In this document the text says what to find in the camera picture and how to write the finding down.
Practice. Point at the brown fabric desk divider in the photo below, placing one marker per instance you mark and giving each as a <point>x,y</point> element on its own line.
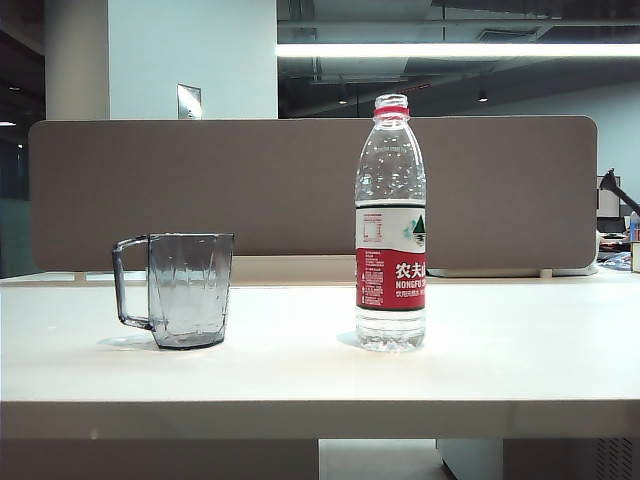
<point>200,190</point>

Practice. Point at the small blue bottle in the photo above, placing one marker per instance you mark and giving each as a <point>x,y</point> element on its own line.
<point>634,225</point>

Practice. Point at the white ceiling light strip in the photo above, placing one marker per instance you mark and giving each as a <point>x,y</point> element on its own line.
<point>450,50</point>

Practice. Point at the grey transparent plastic mug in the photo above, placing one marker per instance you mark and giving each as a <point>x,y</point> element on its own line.
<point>190,290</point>

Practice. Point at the clear water bottle red label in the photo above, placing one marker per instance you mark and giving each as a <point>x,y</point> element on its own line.
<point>390,280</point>

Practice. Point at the silver metal wall plate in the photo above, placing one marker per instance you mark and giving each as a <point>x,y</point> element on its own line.
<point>189,102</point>

